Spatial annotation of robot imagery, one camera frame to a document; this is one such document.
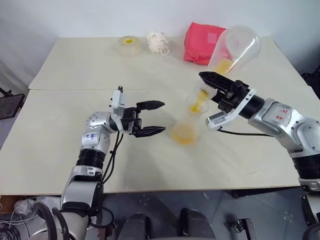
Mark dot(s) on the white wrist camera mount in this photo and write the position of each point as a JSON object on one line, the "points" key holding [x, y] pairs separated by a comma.
{"points": [[225, 118], [117, 102]]}

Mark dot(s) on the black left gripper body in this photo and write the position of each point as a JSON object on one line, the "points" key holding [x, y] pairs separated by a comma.
{"points": [[131, 121]]}

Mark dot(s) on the black metal bracket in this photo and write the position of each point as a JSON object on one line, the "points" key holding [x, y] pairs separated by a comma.
{"points": [[241, 228]]}

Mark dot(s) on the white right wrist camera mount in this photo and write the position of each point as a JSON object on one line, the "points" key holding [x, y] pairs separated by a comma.
{"points": [[225, 118]]}

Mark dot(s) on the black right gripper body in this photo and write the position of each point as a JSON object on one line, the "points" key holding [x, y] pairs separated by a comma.
{"points": [[232, 98]]}

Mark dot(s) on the large clear conical flask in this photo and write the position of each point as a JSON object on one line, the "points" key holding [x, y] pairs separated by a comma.
{"points": [[240, 42]]}

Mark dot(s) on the clear tape roll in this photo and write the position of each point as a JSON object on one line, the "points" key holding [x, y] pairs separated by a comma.
{"points": [[128, 48]]}

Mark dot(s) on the red fabric pouch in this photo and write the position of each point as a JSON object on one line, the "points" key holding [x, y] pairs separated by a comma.
{"points": [[197, 45]]}

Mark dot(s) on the silver robot torso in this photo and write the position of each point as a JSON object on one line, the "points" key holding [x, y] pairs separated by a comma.
{"points": [[75, 227]]}

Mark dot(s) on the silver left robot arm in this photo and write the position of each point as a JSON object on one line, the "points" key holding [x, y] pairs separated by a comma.
{"points": [[95, 140]]}

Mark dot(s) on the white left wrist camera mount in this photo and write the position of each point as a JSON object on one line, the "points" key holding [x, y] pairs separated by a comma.
{"points": [[117, 102]]}

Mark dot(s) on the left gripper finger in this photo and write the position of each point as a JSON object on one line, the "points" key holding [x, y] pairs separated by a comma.
{"points": [[151, 105], [150, 131]]}

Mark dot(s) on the brown cardboard box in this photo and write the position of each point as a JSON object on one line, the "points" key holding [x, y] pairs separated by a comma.
{"points": [[7, 203]]}

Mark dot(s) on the clear cup with orange liquid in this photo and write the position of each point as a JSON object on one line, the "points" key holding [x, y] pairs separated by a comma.
{"points": [[185, 132]]}

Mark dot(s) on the crumpled clear plastic bag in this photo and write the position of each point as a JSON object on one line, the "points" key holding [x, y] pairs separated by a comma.
{"points": [[27, 203]]}

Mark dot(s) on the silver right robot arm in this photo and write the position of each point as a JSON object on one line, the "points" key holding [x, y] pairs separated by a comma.
{"points": [[275, 117]]}

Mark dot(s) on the white mesh bath sponge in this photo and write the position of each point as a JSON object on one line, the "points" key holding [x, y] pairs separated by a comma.
{"points": [[156, 42]]}

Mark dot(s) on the black equipment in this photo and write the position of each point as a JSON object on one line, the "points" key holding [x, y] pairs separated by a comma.
{"points": [[312, 82]]}

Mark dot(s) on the dark rounded shape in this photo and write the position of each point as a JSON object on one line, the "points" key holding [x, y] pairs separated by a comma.
{"points": [[197, 225], [140, 226]]}

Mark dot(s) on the black stand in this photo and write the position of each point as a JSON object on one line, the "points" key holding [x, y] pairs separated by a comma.
{"points": [[11, 105]]}

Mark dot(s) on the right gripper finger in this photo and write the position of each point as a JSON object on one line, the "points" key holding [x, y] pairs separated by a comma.
{"points": [[216, 80]]}

